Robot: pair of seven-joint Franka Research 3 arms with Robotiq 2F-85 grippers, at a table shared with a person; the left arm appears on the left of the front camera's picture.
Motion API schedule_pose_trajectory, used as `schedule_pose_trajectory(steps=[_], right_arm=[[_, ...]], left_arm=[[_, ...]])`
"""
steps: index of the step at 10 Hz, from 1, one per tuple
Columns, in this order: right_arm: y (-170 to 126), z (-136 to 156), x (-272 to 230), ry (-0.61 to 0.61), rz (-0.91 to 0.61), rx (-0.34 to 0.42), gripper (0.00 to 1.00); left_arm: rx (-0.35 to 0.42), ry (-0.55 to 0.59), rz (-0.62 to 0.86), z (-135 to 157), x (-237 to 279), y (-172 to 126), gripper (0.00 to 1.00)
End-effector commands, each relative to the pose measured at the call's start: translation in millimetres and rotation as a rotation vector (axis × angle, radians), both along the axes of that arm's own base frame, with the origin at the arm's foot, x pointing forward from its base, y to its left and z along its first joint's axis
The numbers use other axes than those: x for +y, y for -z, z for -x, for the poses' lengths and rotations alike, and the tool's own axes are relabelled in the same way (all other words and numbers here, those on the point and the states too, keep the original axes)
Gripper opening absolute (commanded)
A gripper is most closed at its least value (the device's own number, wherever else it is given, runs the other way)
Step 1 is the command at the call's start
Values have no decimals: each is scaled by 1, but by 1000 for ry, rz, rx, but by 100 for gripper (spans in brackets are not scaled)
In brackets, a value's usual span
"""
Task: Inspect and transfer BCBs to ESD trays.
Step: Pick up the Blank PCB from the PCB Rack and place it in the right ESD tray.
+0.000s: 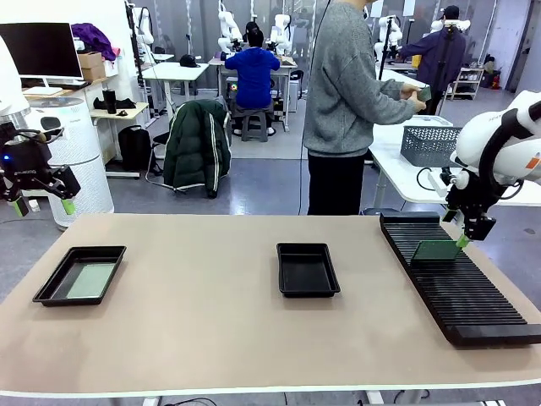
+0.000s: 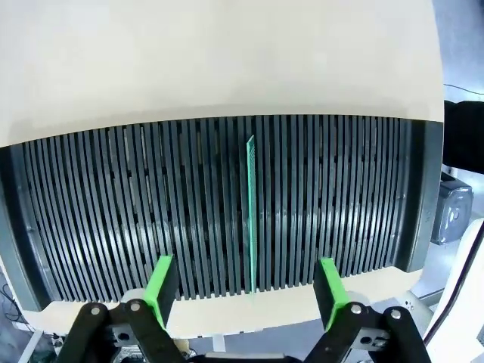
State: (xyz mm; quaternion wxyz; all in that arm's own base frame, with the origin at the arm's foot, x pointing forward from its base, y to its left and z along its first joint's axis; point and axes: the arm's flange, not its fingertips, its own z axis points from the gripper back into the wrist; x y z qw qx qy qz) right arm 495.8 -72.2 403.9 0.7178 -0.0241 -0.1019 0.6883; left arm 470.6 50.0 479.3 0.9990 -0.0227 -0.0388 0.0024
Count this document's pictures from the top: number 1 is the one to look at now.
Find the white framed work desk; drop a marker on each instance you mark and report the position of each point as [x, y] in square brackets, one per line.
[288, 67]

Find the person in dark purplish jacket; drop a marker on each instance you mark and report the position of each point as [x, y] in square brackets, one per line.
[431, 59]

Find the black tumbler cup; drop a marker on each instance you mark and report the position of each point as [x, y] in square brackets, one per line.
[109, 101]

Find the black computer monitor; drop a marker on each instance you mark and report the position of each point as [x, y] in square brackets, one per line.
[38, 48]

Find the brown cardboard box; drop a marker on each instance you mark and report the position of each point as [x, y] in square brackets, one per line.
[94, 74]
[89, 60]

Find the black cloth heap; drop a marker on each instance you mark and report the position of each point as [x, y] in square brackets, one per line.
[122, 103]

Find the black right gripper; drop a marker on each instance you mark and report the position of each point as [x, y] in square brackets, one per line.
[471, 205]

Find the small light wood desk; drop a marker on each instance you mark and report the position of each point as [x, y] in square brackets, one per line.
[135, 112]

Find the person's left forearm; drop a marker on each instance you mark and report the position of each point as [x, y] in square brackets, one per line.
[391, 86]

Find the person in blue jacket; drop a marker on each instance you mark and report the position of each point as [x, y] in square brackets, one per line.
[252, 76]

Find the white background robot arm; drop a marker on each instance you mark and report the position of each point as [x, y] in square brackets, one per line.
[391, 34]
[281, 29]
[143, 34]
[228, 25]
[462, 25]

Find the person in grey sweater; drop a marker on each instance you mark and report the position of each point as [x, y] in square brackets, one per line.
[334, 84]

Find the black baseball cap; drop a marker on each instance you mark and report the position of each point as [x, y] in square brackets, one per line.
[189, 61]

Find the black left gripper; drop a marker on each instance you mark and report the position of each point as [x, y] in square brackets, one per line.
[23, 167]

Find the black slotted board rack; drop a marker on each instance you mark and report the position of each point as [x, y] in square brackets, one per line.
[460, 292]

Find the person's right hand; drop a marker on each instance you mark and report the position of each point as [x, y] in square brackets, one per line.
[417, 105]

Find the white cylindrical air purifier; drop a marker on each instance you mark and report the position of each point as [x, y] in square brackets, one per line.
[80, 169]

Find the person's right forearm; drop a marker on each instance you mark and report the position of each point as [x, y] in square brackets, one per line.
[393, 113]

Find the white office desk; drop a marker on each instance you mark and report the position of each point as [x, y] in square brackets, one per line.
[173, 71]

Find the grey step stool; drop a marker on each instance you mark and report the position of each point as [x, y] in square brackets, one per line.
[255, 124]

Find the small deep black tray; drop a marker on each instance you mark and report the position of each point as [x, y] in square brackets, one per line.
[306, 270]

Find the large shallow black tray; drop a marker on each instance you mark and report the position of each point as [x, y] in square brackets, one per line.
[84, 252]

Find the person's left hand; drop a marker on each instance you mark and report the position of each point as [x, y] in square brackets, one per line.
[411, 91]

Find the black office chair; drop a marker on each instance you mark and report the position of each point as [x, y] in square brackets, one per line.
[160, 138]

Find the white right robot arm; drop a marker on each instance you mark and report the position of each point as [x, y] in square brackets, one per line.
[477, 139]

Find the black backpack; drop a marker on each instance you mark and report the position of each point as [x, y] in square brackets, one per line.
[134, 148]

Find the green printed circuit board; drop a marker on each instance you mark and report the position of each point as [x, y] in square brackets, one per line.
[91, 281]
[435, 250]
[426, 94]

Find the dark green puffer jacket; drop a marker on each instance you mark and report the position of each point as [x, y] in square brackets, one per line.
[194, 148]

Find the crumpled cloth jacket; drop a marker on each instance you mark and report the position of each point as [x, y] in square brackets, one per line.
[93, 38]

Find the large white work table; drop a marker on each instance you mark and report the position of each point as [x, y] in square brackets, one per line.
[397, 169]

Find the grey plastic basket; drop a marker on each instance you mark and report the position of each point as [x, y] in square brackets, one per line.
[427, 146]

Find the white background table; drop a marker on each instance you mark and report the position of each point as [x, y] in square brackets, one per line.
[401, 78]

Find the white shelf unit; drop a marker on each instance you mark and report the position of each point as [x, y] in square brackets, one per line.
[467, 82]

